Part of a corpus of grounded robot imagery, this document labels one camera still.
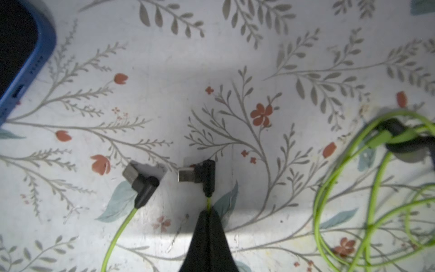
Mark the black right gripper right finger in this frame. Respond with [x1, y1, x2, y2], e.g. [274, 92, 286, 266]
[210, 209, 239, 272]

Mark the green earphone cable plug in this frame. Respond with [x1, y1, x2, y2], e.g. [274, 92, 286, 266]
[100, 161, 160, 272]
[178, 159, 216, 212]

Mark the green earphone cable coil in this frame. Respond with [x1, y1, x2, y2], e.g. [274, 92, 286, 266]
[312, 109, 435, 272]

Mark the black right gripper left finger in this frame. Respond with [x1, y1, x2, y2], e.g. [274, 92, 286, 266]
[179, 210, 211, 272]

